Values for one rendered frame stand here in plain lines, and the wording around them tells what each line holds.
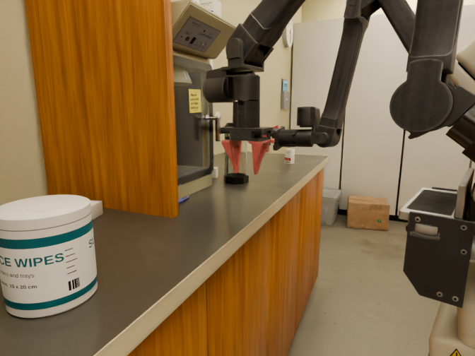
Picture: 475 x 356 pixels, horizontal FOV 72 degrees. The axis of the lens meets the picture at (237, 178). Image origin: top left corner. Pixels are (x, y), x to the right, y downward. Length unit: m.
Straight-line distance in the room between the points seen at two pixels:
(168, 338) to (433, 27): 0.65
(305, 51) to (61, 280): 3.75
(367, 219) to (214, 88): 3.13
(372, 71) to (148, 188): 3.28
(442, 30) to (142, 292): 0.59
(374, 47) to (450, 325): 3.38
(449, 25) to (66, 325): 0.66
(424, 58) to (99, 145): 0.83
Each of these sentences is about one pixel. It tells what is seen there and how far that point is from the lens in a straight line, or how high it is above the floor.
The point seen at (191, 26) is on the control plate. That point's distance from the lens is 1.03.
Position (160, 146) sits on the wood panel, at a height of 1.13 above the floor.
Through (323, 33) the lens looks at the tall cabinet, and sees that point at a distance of 4.05.
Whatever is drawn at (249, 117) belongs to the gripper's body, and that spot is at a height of 1.21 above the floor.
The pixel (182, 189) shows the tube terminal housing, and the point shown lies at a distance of 1.11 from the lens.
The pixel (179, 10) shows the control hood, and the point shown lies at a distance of 0.98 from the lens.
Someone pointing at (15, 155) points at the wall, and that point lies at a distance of 1.22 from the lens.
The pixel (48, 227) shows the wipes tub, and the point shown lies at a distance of 0.52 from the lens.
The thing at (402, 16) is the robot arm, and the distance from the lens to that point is 1.04.
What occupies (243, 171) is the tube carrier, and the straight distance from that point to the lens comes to 1.31.
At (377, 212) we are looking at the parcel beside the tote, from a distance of 3.69.
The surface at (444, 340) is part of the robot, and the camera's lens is 0.80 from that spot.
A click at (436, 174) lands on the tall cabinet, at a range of 4.00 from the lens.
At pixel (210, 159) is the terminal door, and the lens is 1.24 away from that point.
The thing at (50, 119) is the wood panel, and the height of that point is 1.20.
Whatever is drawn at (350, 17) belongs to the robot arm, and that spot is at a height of 1.48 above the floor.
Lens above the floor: 1.23
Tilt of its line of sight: 12 degrees down
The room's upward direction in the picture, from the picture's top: straight up
